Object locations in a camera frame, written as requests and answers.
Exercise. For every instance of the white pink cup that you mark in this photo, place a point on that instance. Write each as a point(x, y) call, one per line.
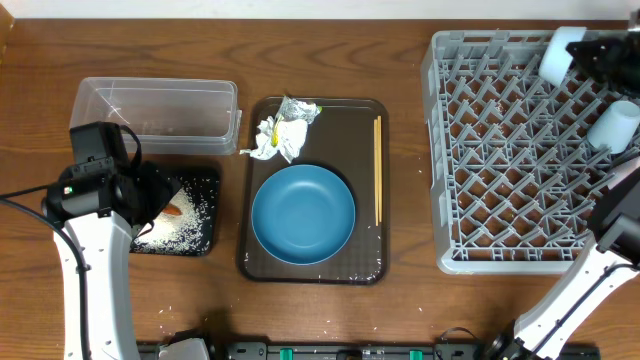
point(620, 172)

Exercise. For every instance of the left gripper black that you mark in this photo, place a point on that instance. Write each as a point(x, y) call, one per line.
point(160, 185)

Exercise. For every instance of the orange carrot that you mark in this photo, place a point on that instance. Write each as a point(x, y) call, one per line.
point(172, 210)

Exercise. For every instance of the small light blue bowl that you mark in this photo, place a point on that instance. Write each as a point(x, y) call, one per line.
point(556, 60)

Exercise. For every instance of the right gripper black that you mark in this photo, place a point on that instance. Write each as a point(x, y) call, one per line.
point(616, 50)

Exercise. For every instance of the dark brown serving tray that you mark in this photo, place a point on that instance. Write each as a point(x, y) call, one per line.
point(341, 140)

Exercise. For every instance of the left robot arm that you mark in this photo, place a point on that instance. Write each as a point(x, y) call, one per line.
point(97, 210)

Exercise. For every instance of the clear plastic bin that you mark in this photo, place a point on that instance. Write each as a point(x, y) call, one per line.
point(168, 115)

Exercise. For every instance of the black waste tray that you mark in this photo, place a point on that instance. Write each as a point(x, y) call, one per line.
point(202, 184)

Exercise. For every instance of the crumpled silver foil wrapper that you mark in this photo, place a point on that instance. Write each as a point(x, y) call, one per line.
point(294, 109)

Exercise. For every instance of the large blue plate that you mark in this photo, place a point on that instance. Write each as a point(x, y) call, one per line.
point(303, 214)

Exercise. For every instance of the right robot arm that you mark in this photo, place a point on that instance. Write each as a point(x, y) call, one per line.
point(610, 256)

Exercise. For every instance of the light blue cup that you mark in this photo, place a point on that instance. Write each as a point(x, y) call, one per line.
point(615, 127)

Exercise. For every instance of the pile of white rice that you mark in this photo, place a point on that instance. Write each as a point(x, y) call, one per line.
point(172, 234)

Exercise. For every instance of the crumpled white paper napkin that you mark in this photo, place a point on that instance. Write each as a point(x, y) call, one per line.
point(284, 137)

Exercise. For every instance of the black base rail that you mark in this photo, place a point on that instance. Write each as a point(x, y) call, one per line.
point(262, 351)

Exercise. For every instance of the grey dishwasher rack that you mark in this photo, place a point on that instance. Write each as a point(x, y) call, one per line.
point(513, 177)

